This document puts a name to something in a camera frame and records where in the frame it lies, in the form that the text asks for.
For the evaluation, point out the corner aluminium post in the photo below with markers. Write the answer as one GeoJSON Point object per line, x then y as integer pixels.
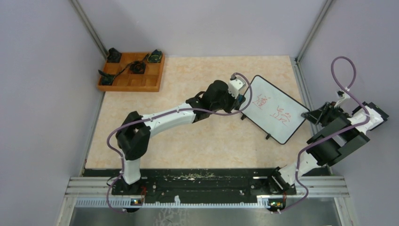
{"type": "Point", "coordinates": [314, 29]}
{"type": "Point", "coordinates": [89, 27]}

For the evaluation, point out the dark object top-right compartment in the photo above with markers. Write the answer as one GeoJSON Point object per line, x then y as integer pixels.
{"type": "Point", "coordinates": [155, 57]}

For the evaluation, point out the dark object left compartment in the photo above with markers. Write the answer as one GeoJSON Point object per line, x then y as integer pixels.
{"type": "Point", "coordinates": [106, 78]}

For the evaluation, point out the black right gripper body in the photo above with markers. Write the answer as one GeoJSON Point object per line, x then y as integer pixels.
{"type": "Point", "coordinates": [328, 112]}

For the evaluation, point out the dark object top-left compartment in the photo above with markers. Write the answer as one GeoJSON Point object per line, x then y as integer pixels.
{"type": "Point", "coordinates": [113, 56]}

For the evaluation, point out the right corner aluminium post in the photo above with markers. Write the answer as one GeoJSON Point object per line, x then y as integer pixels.
{"type": "Point", "coordinates": [314, 29]}

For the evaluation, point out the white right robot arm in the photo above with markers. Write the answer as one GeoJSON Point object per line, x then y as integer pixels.
{"type": "Point", "coordinates": [341, 134]}

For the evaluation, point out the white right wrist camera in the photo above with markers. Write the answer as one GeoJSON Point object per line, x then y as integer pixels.
{"type": "Point", "coordinates": [342, 97]}

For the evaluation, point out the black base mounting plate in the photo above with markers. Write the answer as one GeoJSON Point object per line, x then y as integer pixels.
{"type": "Point", "coordinates": [155, 181]}

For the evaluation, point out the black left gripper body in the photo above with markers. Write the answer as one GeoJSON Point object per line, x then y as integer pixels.
{"type": "Point", "coordinates": [227, 104]}

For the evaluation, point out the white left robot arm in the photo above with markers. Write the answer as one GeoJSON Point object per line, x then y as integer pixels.
{"type": "Point", "coordinates": [136, 131]}

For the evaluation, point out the orange compartment tray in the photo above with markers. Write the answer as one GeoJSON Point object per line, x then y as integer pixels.
{"type": "Point", "coordinates": [126, 82]}

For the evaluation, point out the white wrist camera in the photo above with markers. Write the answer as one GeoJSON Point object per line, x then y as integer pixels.
{"type": "Point", "coordinates": [235, 85]}
{"type": "Point", "coordinates": [342, 97]}

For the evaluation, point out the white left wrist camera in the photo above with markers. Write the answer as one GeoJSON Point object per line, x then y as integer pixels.
{"type": "Point", "coordinates": [235, 85]}

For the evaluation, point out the black framed whiteboard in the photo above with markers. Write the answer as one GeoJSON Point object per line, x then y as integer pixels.
{"type": "Point", "coordinates": [273, 110]}

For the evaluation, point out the dark object centre compartment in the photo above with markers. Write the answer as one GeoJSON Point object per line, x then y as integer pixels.
{"type": "Point", "coordinates": [137, 67]}

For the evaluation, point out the left corner aluminium post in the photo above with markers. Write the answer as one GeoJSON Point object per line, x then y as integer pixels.
{"type": "Point", "coordinates": [89, 27]}

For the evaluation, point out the aluminium front rail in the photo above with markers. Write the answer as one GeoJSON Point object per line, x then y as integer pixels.
{"type": "Point", "coordinates": [93, 192]}

